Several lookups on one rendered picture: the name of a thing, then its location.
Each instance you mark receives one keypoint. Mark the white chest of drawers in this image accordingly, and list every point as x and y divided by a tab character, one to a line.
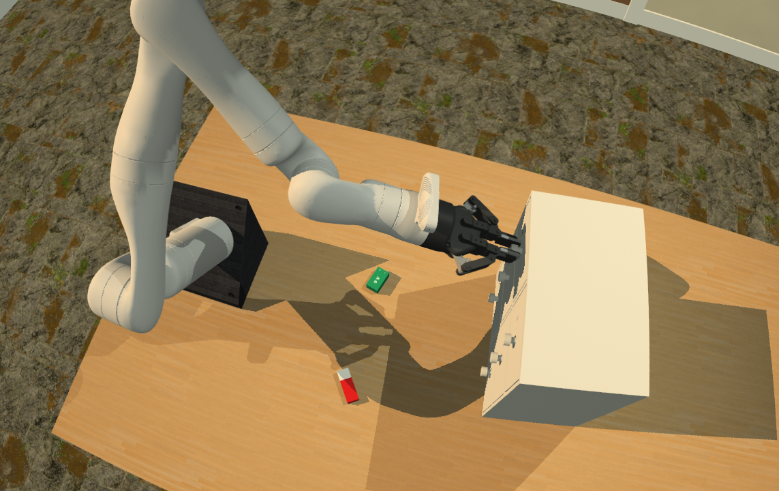
586	342

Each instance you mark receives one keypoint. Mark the green nine-volt battery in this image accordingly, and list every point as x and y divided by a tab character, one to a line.
377	280

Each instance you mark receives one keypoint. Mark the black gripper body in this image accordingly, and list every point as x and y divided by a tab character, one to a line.
446	237

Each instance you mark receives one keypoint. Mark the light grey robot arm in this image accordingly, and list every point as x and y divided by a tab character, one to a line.
177	38

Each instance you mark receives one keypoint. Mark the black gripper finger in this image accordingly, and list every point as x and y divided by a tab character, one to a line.
489	251
487	223

